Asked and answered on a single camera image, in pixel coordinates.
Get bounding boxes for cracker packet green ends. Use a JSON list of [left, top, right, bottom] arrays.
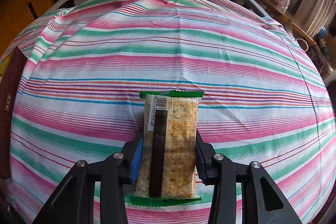
[[130, 90, 203, 207]]

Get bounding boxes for wooden side table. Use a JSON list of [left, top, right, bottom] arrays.
[[259, 0, 317, 46]]

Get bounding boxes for pink curtain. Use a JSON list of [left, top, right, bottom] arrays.
[[294, 0, 335, 37]]

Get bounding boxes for striped bed quilt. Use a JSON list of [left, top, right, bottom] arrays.
[[6, 0, 335, 223]]

